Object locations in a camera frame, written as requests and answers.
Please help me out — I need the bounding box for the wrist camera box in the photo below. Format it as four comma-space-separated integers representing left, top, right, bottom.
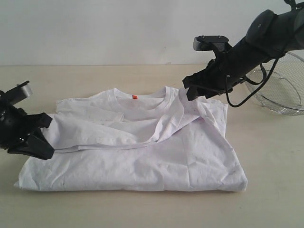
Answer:
7, 81, 33, 105
192, 36, 216, 51

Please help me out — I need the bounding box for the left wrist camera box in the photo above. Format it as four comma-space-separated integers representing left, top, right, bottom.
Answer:
7, 81, 33, 105

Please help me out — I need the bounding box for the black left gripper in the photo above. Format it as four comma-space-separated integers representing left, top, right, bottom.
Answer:
0, 91, 54, 160

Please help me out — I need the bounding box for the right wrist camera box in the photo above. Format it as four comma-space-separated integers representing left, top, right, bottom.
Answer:
192, 36, 216, 51

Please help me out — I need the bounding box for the white t-shirt red lettering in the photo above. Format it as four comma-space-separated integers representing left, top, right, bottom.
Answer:
15, 86, 247, 192

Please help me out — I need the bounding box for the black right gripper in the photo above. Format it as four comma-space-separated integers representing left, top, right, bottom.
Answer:
182, 36, 252, 101

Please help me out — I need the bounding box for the round wire mesh basket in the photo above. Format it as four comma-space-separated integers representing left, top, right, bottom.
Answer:
254, 52, 304, 115

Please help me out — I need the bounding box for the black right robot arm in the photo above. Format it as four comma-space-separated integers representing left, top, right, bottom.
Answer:
183, 0, 304, 101

